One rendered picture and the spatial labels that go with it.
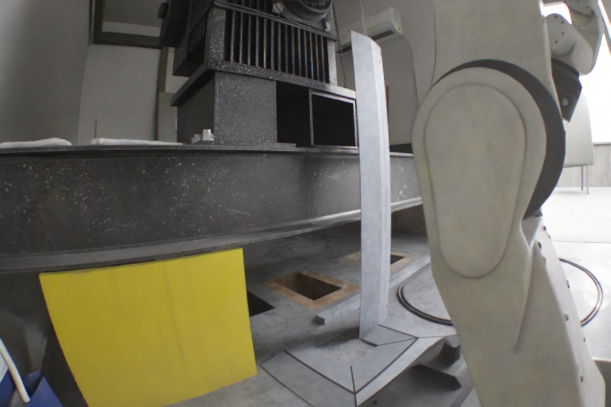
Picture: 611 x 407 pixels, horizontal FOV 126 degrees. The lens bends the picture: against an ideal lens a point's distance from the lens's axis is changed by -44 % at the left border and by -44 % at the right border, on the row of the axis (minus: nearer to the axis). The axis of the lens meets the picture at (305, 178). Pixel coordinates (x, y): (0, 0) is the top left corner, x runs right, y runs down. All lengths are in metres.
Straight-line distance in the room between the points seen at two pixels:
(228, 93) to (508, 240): 0.71
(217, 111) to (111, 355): 0.66
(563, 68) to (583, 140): 6.25
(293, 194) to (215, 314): 0.43
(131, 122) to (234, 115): 3.36
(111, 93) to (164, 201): 3.52
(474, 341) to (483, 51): 0.27
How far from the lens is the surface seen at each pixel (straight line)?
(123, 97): 4.13
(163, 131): 3.87
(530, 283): 0.26
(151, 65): 4.34
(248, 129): 0.78
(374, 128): 0.92
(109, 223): 0.69
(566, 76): 0.50
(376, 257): 0.95
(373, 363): 0.90
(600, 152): 9.18
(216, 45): 0.79
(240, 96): 0.79
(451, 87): 0.23
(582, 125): 6.80
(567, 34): 0.49
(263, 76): 0.83
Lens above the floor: 0.58
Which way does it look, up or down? 1 degrees down
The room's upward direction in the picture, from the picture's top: 2 degrees counter-clockwise
